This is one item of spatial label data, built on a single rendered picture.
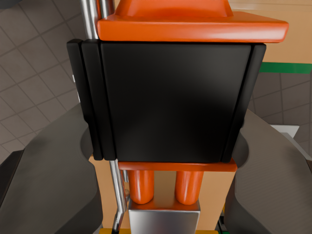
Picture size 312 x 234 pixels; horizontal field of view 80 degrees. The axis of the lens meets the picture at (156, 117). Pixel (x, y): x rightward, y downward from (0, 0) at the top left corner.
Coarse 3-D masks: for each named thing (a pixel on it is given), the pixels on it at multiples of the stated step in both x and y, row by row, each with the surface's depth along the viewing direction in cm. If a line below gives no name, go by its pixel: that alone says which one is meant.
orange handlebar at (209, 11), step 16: (128, 0) 8; (144, 0) 8; (160, 0) 8; (176, 0) 8; (192, 0) 8; (208, 0) 8; (224, 0) 8; (208, 16) 8; (224, 16) 8; (128, 176) 15; (144, 176) 14; (176, 176) 15; (192, 176) 14; (144, 192) 15; (176, 192) 16; (192, 192) 15
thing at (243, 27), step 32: (128, 32) 7; (160, 32) 7; (192, 32) 7; (224, 32) 7; (256, 32) 7; (128, 64) 8; (160, 64) 8; (192, 64) 8; (224, 64) 8; (256, 64) 8; (128, 96) 9; (160, 96) 9; (192, 96) 9; (224, 96) 9; (128, 128) 10; (160, 128) 10; (192, 128) 10; (224, 128) 10; (128, 160) 11; (160, 160) 11; (192, 160) 11; (224, 160) 11
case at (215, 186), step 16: (208, 176) 51; (224, 176) 51; (112, 192) 56; (208, 192) 55; (224, 192) 55; (112, 208) 60; (208, 208) 60; (112, 224) 66; (128, 224) 66; (208, 224) 65
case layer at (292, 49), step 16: (240, 0) 63; (256, 0) 63; (272, 0) 63; (288, 0) 63; (304, 0) 63; (272, 16) 66; (288, 16) 66; (304, 16) 66; (288, 32) 69; (304, 32) 68; (272, 48) 72; (288, 48) 72; (304, 48) 71
